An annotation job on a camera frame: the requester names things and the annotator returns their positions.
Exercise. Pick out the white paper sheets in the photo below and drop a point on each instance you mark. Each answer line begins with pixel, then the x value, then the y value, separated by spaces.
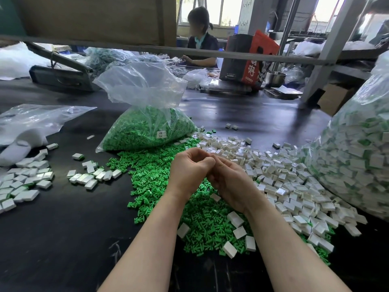
pixel 283 91

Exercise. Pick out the large bag of white caps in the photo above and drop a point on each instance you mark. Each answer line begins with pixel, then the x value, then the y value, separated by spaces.
pixel 364 150

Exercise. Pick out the empty clear plastic bag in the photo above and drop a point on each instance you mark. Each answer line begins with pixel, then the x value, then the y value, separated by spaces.
pixel 37 118

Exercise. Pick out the pile of assembled white pieces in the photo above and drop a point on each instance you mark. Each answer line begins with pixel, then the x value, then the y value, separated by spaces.
pixel 27 180

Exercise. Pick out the person's right hand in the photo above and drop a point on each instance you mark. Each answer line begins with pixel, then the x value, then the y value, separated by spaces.
pixel 238 184

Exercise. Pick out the black table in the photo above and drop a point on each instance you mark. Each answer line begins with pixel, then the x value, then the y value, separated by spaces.
pixel 61 247

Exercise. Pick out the person's left forearm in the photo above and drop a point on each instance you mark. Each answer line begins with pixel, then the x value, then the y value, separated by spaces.
pixel 146 259

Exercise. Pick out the cardboard box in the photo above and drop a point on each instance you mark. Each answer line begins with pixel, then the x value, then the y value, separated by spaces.
pixel 337 99

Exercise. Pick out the person's right forearm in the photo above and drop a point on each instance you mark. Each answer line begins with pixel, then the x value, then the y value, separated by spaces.
pixel 301 259

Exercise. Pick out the clear bag of pale parts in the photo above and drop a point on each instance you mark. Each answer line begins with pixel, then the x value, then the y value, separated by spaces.
pixel 115 59

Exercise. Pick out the metal bowl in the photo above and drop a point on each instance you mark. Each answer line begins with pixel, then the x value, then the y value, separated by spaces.
pixel 275 79

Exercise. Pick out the black and red box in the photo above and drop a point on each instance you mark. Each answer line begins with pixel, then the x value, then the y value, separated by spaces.
pixel 245 62

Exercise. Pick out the grey metal shelf frame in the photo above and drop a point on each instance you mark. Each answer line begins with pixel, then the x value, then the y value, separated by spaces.
pixel 121 46

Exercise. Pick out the person's left hand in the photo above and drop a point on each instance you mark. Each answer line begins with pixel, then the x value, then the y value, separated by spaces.
pixel 188 174

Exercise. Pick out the crumpled white plastic bag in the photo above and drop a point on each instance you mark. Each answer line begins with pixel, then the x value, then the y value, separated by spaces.
pixel 197 77

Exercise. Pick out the pile of white plastic caps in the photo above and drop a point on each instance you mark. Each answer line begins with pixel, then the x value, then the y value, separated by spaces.
pixel 305 183

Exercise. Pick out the bag of green clips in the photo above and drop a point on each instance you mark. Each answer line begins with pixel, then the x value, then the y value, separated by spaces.
pixel 151 127

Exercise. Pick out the pile of green parts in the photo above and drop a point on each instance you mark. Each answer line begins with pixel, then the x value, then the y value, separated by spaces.
pixel 143 170

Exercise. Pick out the brown board panel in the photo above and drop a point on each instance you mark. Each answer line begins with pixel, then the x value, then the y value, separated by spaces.
pixel 88 18

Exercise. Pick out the white plastic sheet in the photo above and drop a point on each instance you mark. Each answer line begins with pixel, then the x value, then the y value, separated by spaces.
pixel 21 60

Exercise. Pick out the white bags on shelf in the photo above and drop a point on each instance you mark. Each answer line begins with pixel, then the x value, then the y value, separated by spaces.
pixel 332 48

